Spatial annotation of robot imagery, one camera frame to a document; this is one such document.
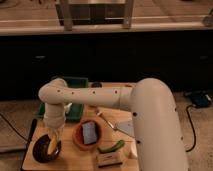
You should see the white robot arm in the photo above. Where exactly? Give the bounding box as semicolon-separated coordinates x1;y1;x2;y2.
38;78;189;171

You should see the orange bowl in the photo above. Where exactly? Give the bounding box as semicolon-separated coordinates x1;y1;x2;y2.
72;119;102;151

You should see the blue sponge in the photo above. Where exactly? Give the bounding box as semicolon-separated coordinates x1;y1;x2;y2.
82;122;97;145

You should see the black cable left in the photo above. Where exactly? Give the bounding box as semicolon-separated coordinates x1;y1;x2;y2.
0;112;31;144

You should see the black power adapter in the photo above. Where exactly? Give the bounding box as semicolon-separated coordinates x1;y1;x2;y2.
188;92;212;108

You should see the small wooden box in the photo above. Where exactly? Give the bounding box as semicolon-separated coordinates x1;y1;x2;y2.
97;152;122;168

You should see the white cup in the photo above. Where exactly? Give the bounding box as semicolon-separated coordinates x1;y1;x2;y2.
129;147;137;159

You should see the black cable right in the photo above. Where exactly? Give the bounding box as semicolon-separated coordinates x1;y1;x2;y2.
184;104;198;153

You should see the black cable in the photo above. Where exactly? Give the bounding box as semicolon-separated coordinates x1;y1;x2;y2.
0;112;31;144
184;104;198;153

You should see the wooden chair frame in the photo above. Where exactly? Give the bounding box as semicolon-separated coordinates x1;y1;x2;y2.
55;0;134;31

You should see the blue grey cloth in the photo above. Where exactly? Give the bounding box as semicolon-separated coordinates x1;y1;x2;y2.
116;120;134;138

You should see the white dish brush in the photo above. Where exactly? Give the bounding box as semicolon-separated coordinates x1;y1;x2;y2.
65;103;72;113

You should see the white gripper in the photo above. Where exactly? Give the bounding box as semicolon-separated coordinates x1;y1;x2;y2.
43;104;66;141

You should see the metal spatula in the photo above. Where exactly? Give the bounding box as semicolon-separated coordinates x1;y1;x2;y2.
95;109;134;138

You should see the green plastic tray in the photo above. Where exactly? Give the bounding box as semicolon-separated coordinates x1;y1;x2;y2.
36;76;88;123

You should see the green pepper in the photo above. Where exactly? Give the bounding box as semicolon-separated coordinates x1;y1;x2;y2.
97;140;125;154

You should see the purple bowl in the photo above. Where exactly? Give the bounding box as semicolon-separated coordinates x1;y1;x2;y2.
33;134;61;163

